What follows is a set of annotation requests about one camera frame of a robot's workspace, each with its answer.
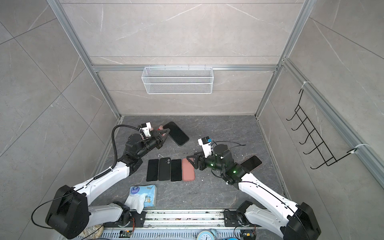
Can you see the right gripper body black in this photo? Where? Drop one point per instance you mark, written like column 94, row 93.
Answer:
column 202, row 158

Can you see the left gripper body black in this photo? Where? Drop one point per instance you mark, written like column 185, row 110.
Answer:
column 157, row 142

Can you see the black phone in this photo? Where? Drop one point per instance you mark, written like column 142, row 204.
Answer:
column 152, row 170
column 176, row 133

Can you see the pink phone case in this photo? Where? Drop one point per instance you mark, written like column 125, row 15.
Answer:
column 188, row 171

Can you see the black phone case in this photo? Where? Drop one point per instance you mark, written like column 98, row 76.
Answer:
column 164, row 173

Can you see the phone near right arm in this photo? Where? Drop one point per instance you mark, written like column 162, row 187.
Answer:
column 251, row 163

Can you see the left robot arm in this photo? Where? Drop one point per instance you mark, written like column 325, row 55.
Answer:
column 71, row 212

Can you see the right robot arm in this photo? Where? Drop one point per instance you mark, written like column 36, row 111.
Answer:
column 280, row 215

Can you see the blue tissue pack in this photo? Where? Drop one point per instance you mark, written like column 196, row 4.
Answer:
column 141, row 197

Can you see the blue round clock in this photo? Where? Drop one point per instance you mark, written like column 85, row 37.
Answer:
column 207, row 235

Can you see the crumpled patterned cloth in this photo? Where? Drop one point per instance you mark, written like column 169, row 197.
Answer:
column 93, row 232

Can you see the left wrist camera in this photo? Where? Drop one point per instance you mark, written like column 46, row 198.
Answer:
column 145, row 130

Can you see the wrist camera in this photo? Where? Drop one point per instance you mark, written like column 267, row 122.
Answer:
column 206, row 144
column 145, row 130

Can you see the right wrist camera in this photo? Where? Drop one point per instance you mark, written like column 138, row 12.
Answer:
column 206, row 144

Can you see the white wire basket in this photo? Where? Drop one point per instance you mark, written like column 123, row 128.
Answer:
column 178, row 80

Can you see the aluminium mounting rail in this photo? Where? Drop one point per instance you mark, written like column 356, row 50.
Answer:
column 181, row 218

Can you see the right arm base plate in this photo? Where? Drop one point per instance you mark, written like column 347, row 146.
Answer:
column 236, row 219

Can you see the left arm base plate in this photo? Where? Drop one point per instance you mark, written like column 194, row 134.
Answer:
column 133, row 218

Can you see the black wire hook rack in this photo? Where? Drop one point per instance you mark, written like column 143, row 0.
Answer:
column 314, row 137

